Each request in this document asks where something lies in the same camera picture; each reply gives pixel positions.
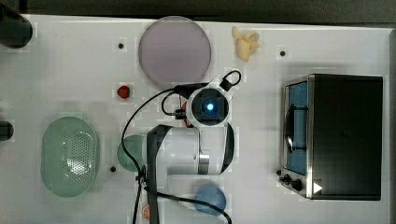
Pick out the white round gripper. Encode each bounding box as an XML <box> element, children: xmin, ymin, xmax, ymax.
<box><xmin>186</xmin><ymin>87</ymin><xmax>233</xmax><ymax>127</ymax></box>

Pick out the red plush ketchup bottle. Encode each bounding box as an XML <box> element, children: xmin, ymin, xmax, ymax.
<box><xmin>181</xmin><ymin>102</ymin><xmax>191</xmax><ymax>128</ymax></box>

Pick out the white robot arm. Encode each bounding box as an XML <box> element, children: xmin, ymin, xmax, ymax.
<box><xmin>144</xmin><ymin>83</ymin><xmax>235</xmax><ymax>224</ymax></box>

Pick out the green oval strainer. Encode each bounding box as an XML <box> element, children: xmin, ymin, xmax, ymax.
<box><xmin>40</xmin><ymin>117</ymin><xmax>99</xmax><ymax>198</ymax></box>

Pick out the lilac round plate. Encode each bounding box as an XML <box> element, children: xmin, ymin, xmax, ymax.
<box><xmin>138</xmin><ymin>16</ymin><xmax>211</xmax><ymax>89</ymax></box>

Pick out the peeled toy banana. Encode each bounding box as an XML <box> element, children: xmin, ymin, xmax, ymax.
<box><xmin>232</xmin><ymin>26</ymin><xmax>260</xmax><ymax>62</ymax></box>

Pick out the green mug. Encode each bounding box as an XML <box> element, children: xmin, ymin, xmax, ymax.
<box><xmin>117</xmin><ymin>134</ymin><xmax>144</xmax><ymax>172</ymax></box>

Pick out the blue cup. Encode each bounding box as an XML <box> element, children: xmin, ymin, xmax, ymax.
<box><xmin>195</xmin><ymin>183</ymin><xmax>226</xmax><ymax>217</ymax></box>

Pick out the red toy strawberry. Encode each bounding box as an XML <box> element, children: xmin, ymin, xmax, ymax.
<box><xmin>117</xmin><ymin>85</ymin><xmax>131</xmax><ymax>99</ymax></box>

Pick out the toy orange slice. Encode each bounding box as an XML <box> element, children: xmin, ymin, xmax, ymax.
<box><xmin>142</xmin><ymin>204</ymin><xmax>149</xmax><ymax>220</ymax></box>

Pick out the silver toaster oven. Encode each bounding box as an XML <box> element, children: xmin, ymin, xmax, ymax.
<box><xmin>276</xmin><ymin>74</ymin><xmax>383</xmax><ymax>201</ymax></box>

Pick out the black round bowl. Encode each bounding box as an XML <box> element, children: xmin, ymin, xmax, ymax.
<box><xmin>0</xmin><ymin>3</ymin><xmax>33</xmax><ymax>49</ymax></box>

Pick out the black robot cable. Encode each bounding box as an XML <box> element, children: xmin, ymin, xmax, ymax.
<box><xmin>120</xmin><ymin>70</ymin><xmax>243</xmax><ymax>224</ymax></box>

